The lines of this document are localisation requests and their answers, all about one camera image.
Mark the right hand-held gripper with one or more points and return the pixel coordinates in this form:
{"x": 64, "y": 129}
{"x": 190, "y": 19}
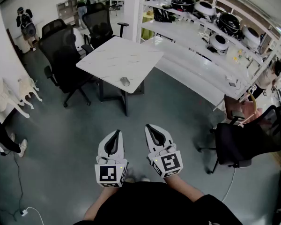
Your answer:
{"x": 169, "y": 163}

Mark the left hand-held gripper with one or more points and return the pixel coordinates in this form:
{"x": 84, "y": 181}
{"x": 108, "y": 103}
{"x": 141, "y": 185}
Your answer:
{"x": 107, "y": 173}

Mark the grey computer mouse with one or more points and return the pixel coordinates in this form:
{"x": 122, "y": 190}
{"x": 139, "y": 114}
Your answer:
{"x": 125, "y": 81}

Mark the person's right forearm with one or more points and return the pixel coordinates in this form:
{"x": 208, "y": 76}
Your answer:
{"x": 185, "y": 189}

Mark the person's left forearm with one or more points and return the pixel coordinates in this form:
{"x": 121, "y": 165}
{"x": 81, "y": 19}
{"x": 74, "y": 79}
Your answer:
{"x": 98, "y": 203}

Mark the person's white left shoe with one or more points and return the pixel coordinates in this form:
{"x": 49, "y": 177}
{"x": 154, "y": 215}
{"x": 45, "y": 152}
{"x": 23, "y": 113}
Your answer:
{"x": 130, "y": 179}

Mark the person's white shoe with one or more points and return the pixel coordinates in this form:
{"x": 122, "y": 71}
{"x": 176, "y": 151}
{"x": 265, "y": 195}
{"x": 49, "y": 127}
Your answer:
{"x": 145, "y": 179}
{"x": 130, "y": 179}

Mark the person's white right shoe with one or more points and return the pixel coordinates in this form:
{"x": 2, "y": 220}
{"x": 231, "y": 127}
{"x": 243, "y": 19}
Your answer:
{"x": 145, "y": 179}

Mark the person's black clothing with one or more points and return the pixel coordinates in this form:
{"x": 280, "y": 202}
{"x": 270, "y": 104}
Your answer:
{"x": 142, "y": 203}

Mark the brown wooden chair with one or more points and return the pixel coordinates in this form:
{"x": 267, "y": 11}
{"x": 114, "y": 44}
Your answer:
{"x": 229, "y": 107}

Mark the black mesh office chair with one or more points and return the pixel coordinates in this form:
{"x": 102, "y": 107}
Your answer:
{"x": 58, "y": 55}
{"x": 238, "y": 144}
{"x": 98, "y": 24}

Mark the white marble table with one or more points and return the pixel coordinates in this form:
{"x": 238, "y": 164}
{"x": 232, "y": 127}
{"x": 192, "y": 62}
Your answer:
{"x": 117, "y": 60}

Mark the small dark device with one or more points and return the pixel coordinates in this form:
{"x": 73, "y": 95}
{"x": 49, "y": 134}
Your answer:
{"x": 232, "y": 84}

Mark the small white box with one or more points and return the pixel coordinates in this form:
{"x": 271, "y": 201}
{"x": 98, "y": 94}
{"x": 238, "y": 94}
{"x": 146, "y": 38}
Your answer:
{"x": 228, "y": 77}

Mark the pink cushion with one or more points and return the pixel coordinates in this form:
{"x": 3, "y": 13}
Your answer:
{"x": 248, "y": 109}

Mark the white chair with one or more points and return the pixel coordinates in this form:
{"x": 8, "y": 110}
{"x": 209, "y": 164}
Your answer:
{"x": 28, "y": 88}

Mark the white metal shelf rack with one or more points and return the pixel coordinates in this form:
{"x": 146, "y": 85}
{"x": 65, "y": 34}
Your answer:
{"x": 189, "y": 39}

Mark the yellow green cloth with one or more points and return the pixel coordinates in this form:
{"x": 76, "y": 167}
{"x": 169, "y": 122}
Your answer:
{"x": 147, "y": 29}

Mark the white rounded device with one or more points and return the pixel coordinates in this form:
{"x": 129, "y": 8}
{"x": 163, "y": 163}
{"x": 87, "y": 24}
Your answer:
{"x": 78, "y": 40}

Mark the white carved side table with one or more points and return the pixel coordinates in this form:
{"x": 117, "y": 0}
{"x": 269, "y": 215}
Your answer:
{"x": 4, "y": 97}

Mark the black striped bag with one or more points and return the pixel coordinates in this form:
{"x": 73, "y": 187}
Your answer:
{"x": 162, "y": 15}

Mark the black round appliance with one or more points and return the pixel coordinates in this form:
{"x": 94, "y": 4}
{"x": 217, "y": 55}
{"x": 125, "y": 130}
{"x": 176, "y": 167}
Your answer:
{"x": 183, "y": 2}
{"x": 228, "y": 22}

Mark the grey wooden cabinet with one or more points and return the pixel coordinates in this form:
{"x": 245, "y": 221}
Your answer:
{"x": 66, "y": 10}

